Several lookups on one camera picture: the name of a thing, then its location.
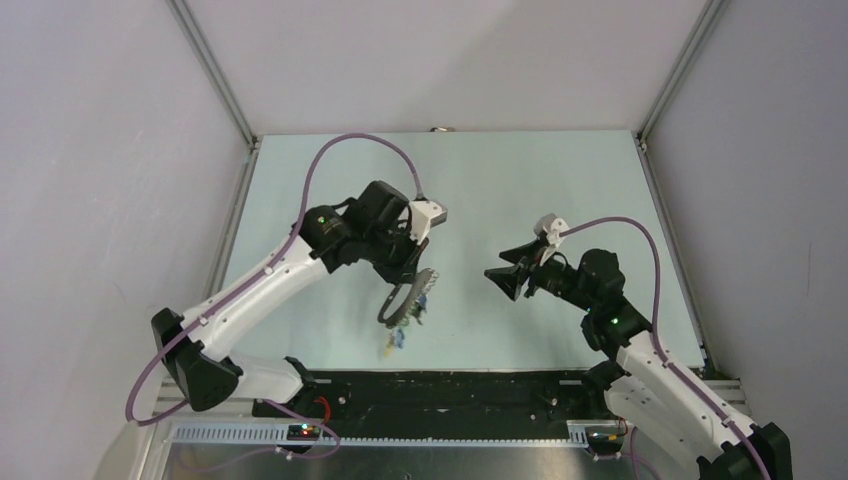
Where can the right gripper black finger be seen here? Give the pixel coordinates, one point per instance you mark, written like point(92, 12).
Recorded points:
point(511, 280)
point(532, 252)

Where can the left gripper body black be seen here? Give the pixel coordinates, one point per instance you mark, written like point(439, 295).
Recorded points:
point(392, 252)

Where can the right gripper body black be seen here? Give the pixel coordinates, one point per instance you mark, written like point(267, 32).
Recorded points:
point(557, 278)

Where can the blue key tag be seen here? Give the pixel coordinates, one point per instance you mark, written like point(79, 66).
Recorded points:
point(399, 339)

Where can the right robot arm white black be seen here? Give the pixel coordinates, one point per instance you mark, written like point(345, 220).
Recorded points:
point(641, 382)

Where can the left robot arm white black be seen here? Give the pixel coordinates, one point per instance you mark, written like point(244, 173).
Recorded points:
point(198, 343)

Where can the right controller board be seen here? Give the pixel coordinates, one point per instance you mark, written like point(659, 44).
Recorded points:
point(604, 437)

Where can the controller board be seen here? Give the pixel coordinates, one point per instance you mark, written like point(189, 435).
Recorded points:
point(604, 437)
point(303, 432)

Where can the left controller board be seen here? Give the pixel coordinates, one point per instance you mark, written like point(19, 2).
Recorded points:
point(303, 432)

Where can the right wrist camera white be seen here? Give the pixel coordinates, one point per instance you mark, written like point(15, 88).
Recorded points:
point(550, 228)

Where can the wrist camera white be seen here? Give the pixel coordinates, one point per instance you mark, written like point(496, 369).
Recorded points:
point(425, 215)
point(550, 228)

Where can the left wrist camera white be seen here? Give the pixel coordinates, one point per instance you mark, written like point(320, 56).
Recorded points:
point(425, 215)

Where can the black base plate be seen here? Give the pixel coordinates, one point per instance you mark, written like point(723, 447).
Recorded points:
point(454, 405)

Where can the left aluminium frame post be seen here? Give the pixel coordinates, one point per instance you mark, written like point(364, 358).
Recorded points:
point(199, 43)

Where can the aluminium frame post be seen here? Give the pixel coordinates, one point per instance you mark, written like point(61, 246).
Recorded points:
point(694, 43)
point(199, 43)

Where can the right aluminium frame post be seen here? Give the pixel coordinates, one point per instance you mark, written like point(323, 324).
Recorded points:
point(694, 43)

